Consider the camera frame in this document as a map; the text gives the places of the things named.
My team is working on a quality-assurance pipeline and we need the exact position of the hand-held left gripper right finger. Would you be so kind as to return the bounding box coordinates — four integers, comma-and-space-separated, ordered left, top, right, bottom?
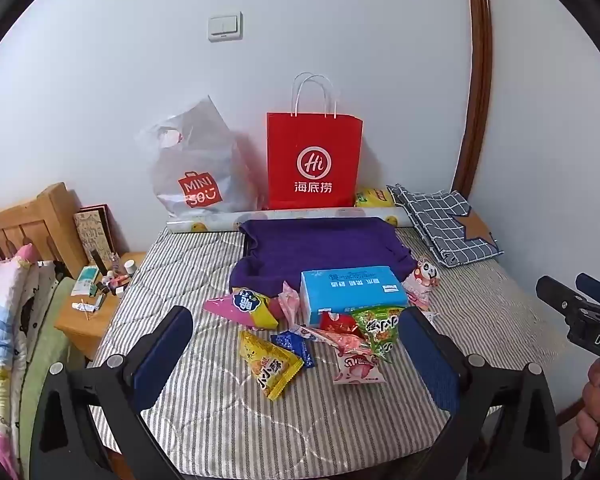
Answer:
397, 305, 563, 480

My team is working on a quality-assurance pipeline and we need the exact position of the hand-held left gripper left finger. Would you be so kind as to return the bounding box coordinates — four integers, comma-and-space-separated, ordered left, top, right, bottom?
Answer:
30, 305, 196, 480

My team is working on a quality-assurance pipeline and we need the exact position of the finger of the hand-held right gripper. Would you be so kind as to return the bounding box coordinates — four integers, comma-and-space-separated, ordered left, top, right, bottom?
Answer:
576, 272, 600, 311
536, 276, 588, 323

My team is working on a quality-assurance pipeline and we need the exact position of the green snack packet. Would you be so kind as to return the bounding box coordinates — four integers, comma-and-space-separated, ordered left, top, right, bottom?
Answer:
351, 305, 406, 363

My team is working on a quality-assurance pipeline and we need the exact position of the pink white snack packet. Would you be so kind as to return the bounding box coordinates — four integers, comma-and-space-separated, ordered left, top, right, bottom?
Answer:
332, 347, 387, 386

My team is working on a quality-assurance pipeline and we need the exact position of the panda print snack packet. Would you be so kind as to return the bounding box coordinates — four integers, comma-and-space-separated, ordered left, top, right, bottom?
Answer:
402, 257, 441, 311

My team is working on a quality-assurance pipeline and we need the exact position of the pink translucent snack packet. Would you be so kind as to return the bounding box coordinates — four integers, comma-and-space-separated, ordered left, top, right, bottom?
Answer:
292, 325, 373, 356

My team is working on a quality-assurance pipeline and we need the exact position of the pink cone snack packet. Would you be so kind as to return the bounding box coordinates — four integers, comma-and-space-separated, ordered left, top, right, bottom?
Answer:
203, 286, 281, 332

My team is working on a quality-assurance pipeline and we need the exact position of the red snack packet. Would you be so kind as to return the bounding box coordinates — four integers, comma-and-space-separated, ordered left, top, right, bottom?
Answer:
319, 310, 358, 333

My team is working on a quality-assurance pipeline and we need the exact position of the yellow snack packet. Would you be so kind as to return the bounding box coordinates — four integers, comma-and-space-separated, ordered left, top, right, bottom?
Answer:
239, 330, 304, 401

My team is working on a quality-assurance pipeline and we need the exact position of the small pink candy packet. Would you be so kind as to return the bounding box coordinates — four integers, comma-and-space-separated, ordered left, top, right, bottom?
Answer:
278, 281, 301, 323

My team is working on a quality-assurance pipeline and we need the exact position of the purple fabric box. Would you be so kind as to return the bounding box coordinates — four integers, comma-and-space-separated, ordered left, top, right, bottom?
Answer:
228, 217, 420, 306

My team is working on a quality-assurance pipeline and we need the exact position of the person's right hand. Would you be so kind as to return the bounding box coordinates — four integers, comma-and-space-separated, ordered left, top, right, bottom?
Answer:
572, 360, 600, 461

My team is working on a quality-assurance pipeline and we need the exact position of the wooden nightstand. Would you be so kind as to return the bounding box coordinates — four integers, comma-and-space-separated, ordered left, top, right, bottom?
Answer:
55, 251, 148, 361

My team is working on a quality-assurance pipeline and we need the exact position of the cluster of small cosmetics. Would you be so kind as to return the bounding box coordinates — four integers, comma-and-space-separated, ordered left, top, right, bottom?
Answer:
96, 270, 131, 297

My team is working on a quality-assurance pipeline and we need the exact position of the blue tissue pack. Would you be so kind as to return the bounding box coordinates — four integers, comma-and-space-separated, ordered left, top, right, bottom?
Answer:
300, 265, 410, 326

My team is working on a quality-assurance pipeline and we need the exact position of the green white box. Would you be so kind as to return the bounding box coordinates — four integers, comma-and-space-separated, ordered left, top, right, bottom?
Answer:
71, 266, 101, 297

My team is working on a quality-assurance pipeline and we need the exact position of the green bed sheet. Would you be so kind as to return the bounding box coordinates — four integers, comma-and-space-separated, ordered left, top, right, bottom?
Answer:
17, 275, 88, 461

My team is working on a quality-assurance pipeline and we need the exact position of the small blue packet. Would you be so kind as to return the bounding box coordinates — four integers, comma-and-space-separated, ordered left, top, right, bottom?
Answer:
270, 330, 315, 369

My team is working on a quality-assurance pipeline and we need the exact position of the grey checkered folded cloth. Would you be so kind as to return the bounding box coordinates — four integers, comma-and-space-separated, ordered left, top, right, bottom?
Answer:
386, 184, 504, 268

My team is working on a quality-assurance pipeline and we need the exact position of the striped bed quilt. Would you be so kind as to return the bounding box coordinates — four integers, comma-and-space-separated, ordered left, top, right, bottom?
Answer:
87, 225, 571, 480

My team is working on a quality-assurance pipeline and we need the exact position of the patterned paper roll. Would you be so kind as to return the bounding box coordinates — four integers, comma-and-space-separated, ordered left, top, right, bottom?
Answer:
166, 206, 413, 235

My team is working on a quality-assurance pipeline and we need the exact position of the patterned notebook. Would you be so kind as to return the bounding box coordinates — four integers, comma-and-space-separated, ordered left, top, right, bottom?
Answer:
74, 203, 116, 266

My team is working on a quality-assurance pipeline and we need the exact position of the colourful printed pillow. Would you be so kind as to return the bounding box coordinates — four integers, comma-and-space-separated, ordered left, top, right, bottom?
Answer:
0, 243, 41, 480

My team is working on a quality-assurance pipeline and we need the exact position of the yellow snack bag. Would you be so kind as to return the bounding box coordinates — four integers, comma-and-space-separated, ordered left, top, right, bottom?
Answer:
355, 187, 397, 208

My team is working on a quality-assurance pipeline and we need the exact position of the wooden headboard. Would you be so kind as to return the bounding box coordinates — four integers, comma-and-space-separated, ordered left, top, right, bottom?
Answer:
0, 182, 88, 278

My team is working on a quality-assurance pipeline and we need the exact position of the white plastic shopping bag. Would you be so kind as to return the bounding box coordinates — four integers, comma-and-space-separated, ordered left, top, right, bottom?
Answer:
137, 95, 261, 213

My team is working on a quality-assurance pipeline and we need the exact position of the red paper bag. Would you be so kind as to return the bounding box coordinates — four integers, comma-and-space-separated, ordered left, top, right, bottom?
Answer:
266, 72, 364, 211

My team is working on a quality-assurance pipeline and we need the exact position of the brown wooden door frame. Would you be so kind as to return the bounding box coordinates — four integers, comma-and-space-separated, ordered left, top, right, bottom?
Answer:
452, 0, 493, 196

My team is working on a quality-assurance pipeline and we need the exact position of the white light switch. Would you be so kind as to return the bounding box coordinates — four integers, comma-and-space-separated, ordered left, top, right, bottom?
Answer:
208, 12, 243, 42

